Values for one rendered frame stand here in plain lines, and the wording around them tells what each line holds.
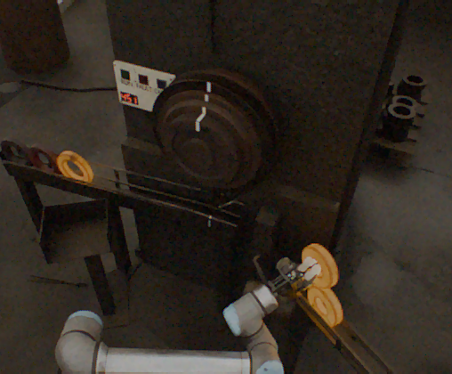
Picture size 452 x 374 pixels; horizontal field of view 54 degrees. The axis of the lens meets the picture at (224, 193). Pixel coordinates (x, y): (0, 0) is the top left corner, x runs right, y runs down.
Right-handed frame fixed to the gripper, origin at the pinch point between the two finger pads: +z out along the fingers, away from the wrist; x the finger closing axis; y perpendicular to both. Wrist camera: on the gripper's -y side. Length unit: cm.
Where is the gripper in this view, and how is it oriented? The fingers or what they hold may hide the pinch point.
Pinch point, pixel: (319, 263)
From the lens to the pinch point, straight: 156.6
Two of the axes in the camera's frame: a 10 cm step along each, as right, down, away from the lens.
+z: 8.3, -5.3, 1.6
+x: -5.1, -6.2, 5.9
